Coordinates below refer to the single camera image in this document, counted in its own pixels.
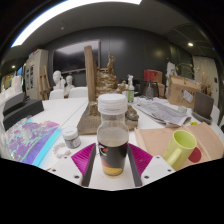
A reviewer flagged dark drink bottle white cap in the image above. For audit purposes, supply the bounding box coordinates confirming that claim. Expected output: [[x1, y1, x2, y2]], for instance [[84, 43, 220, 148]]
[[96, 93, 130, 178]]

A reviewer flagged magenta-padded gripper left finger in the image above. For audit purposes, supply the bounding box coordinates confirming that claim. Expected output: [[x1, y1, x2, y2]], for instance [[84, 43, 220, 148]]
[[49, 142, 98, 188]]

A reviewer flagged colourful holographic painting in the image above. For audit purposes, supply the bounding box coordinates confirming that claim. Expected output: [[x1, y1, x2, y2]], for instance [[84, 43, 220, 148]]
[[2, 119, 63, 167]]

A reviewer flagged golden sculpture on wooden base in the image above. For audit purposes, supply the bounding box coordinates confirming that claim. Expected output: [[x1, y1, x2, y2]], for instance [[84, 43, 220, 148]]
[[76, 45, 140, 136]]

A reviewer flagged light wooden drawing board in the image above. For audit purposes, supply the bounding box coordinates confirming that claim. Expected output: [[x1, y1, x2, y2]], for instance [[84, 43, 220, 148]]
[[134, 121, 224, 168]]

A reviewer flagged grey newspaper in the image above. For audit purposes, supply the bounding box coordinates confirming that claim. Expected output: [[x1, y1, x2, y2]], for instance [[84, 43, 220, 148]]
[[133, 99, 193, 128]]

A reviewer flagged white plastic chair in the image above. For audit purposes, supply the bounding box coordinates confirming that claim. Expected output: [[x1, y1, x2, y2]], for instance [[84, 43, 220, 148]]
[[68, 86, 89, 99], [48, 88, 65, 101]]

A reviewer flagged wooden easel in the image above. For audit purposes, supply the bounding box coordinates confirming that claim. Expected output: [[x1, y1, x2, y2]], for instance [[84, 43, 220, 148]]
[[38, 64, 52, 101]]

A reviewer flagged clear glass bottle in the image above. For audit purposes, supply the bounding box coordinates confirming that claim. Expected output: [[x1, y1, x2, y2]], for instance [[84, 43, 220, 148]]
[[145, 79, 155, 101]]

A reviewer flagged white plaster statue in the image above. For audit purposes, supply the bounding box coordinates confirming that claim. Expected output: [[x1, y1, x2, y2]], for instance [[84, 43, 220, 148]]
[[165, 61, 178, 88]]

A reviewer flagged white cabinet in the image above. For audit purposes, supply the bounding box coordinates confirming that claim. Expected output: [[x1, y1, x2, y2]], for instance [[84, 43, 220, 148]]
[[24, 49, 50, 101]]

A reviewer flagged yellow-green mug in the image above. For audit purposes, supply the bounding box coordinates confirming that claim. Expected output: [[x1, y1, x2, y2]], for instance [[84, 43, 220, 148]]
[[162, 129, 198, 172]]

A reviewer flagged black foam block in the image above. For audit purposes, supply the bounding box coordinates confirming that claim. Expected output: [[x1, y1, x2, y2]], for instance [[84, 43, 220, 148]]
[[2, 99, 45, 132], [2, 92, 28, 117]]

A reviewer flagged white spray bottle green label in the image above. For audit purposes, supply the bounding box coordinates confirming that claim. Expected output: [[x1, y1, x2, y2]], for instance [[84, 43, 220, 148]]
[[126, 74, 136, 104]]

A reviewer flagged flat round red coaster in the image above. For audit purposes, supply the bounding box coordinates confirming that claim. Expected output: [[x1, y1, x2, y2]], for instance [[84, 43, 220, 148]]
[[187, 146, 203, 164]]

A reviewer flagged red box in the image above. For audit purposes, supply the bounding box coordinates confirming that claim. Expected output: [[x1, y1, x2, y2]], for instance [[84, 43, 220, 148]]
[[143, 69, 164, 84]]

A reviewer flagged white plaster bust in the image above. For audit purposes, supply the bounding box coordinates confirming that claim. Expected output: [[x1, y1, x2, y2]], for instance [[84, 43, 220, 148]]
[[52, 69, 65, 91], [63, 74, 76, 98]]

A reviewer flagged small grey jar white lid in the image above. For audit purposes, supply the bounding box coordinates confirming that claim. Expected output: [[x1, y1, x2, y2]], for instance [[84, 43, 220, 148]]
[[61, 125, 82, 150]]

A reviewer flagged wooden paint brush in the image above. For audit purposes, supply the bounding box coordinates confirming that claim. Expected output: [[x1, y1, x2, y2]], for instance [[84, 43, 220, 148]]
[[52, 142, 72, 159]]

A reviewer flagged dark wall blackboard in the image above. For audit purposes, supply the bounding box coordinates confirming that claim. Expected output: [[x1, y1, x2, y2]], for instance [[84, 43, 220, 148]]
[[52, 39, 102, 75]]

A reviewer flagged long ceiling light strip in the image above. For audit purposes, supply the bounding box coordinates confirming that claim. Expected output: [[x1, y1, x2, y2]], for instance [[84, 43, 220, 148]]
[[10, 0, 143, 48]]

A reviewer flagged brown cardboard box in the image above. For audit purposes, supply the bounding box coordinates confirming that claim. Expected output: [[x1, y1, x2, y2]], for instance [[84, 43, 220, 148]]
[[166, 75, 203, 109]]

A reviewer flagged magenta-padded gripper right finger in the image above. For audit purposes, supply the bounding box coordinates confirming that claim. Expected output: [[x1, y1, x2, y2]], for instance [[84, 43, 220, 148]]
[[127, 143, 177, 188]]

